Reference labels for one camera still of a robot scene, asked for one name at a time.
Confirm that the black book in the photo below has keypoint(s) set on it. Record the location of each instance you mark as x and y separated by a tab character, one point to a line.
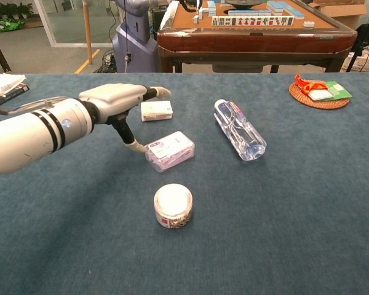
15	91

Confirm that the round woven coaster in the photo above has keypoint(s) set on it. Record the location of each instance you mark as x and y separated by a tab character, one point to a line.
319	104

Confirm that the brown mahjong table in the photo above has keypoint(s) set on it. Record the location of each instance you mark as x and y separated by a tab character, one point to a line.
252	43

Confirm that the clear plastic pink-white package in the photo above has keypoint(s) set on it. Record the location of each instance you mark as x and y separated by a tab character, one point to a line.
170	151

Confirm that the green bag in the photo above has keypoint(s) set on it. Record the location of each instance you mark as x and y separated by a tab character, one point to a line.
7	26

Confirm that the blue carpet table cover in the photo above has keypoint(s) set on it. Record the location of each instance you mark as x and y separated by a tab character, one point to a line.
233	199

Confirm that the white plastic basket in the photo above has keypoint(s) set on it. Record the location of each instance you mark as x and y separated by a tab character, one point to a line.
364	63

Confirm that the white snack packet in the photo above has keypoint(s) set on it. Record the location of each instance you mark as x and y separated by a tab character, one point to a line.
321	95

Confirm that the black tripod stand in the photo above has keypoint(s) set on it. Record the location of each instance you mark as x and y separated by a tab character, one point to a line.
361	40

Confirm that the cardboard box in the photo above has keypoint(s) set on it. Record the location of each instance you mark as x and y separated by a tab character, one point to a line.
341	13

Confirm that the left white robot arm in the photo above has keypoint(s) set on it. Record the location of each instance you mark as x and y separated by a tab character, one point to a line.
24	138

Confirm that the white round jar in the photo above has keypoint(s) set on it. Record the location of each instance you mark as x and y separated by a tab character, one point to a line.
173	204

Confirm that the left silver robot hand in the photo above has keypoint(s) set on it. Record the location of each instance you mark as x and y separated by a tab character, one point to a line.
110	98

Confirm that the clear water bottle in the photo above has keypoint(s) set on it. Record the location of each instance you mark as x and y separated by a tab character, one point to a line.
240	129

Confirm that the row of mahjong tiles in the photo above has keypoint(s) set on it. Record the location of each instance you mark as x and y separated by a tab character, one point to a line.
252	21

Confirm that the stacked blue mahjong tiles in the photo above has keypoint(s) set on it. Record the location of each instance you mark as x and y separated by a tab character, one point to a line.
284	9

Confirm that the small white box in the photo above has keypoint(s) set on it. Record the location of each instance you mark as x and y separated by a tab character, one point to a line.
157	111

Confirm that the orange snack packet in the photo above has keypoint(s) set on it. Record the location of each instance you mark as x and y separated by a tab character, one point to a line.
304	84

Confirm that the wooden pole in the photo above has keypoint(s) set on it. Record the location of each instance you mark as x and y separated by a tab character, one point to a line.
88	30

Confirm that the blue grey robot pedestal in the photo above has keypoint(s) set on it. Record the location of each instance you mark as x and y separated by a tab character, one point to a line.
133	40

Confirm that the single white mahjong tile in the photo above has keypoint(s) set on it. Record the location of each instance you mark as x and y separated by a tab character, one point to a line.
309	24

